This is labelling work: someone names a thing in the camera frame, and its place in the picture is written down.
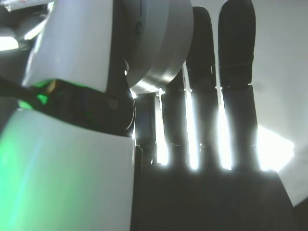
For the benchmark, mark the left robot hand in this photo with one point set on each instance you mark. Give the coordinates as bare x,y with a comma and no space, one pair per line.
72,168

